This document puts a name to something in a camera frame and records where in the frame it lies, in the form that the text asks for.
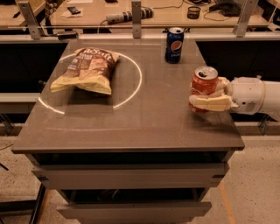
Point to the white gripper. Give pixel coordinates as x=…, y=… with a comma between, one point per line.
x=247, y=94

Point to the red coke can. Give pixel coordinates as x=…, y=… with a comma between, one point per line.
x=204, y=81

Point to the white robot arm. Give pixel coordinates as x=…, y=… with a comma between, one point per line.
x=271, y=103

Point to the blue pepsi can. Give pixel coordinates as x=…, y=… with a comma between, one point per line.
x=174, y=43

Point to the black keyboard on desk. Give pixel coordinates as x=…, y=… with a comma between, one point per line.
x=227, y=8

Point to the black mesh cup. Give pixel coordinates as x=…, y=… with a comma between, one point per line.
x=193, y=12

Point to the grey cabinet with drawers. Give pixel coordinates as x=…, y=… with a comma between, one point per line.
x=138, y=156

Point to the white power strip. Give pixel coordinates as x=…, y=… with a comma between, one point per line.
x=127, y=16

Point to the yellow chip bag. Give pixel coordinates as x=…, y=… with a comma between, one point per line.
x=90, y=70

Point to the black phone on desk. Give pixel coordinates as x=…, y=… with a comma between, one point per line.
x=74, y=10

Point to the metal rail bracket right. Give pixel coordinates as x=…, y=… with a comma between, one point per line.
x=243, y=21

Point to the metal rail bracket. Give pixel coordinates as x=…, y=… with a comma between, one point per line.
x=136, y=18
x=243, y=21
x=30, y=19

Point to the metal rail bracket middle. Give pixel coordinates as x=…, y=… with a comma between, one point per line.
x=136, y=18

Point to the metal rail bracket left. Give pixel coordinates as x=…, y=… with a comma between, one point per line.
x=30, y=19

